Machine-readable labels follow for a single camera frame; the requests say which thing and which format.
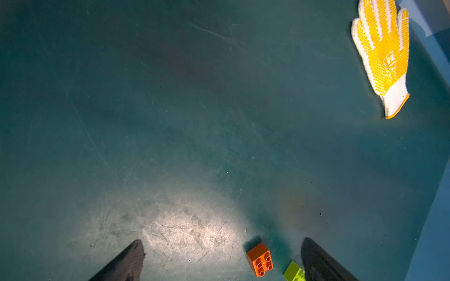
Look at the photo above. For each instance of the lime green lego brick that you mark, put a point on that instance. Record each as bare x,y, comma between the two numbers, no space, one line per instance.
294,273

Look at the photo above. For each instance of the yellow white work glove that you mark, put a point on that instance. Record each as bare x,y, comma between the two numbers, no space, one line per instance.
382,38

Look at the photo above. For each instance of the orange lego brick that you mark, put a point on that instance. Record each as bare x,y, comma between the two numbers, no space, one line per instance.
260,260

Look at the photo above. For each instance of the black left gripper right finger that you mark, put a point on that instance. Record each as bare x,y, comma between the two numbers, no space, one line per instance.
320,266

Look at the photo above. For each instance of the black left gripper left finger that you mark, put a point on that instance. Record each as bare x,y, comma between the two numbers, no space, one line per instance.
126,266

